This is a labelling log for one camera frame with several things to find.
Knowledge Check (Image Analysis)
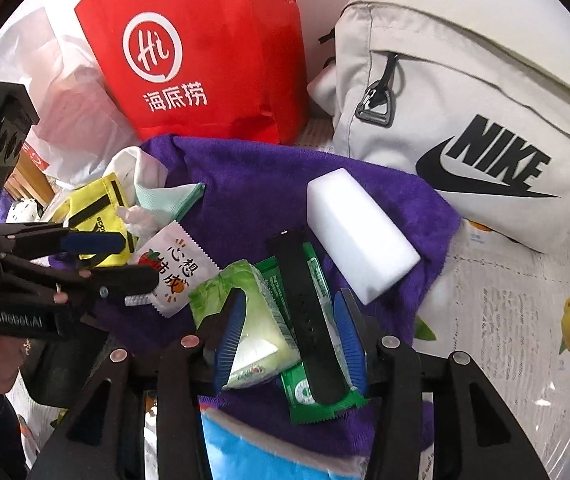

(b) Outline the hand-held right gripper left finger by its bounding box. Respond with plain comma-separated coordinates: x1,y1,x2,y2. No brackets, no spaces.
28,287,246,480

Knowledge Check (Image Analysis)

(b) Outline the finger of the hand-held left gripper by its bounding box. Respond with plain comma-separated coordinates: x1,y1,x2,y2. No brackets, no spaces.
0,255,158,311
0,222,133,261

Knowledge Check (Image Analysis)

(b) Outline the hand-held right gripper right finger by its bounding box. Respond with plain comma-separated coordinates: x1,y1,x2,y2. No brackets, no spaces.
332,289,553,480

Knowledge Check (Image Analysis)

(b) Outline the light green tissue pack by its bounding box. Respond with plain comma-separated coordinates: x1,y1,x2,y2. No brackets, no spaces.
187,259,302,392

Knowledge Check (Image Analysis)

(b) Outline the yellow pouch with black straps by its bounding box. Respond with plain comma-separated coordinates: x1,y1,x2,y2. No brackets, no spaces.
62,172,141,268

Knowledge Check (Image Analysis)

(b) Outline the white fruit print packet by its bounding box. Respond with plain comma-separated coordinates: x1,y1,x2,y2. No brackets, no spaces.
130,220,223,318

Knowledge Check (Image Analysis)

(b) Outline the black watch strap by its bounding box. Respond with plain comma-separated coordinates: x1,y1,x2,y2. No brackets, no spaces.
265,229,352,406

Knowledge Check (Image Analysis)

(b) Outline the green wipes packet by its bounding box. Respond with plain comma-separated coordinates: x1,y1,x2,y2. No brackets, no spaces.
254,242,368,423

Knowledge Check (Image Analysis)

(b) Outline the beige shoulder bag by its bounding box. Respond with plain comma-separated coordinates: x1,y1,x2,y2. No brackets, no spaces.
307,0,570,256

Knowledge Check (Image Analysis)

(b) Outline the white crumpled tissue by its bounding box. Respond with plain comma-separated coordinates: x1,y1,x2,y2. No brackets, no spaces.
115,205,166,241

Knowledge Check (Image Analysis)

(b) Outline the spotted white plush toy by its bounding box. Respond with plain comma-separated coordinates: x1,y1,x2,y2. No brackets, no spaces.
5,199,46,226

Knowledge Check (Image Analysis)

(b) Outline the black box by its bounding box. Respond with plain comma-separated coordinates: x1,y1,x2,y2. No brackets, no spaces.
18,327,116,408

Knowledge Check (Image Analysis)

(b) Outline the white cloth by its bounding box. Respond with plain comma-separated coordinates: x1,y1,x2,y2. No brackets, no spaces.
100,145,171,211

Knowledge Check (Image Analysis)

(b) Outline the brown cardboard box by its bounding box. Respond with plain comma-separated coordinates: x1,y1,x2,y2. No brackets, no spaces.
2,145,58,201

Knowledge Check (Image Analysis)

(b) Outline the mint green cloth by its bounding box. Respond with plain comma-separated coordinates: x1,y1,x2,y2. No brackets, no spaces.
132,180,207,226

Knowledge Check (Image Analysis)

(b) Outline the white sponge block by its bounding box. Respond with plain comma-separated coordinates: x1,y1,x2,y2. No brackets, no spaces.
306,167,422,306

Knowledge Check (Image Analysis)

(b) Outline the blue tissue pack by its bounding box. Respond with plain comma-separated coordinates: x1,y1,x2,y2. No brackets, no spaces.
200,407,371,480

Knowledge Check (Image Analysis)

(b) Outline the white plastic bag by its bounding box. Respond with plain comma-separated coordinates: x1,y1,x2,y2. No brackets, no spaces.
0,5,141,186

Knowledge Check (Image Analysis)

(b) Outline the purple towel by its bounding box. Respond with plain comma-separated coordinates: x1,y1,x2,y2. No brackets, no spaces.
0,132,463,461

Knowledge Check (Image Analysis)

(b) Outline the red paper bag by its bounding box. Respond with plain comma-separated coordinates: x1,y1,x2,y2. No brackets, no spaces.
74,0,311,146

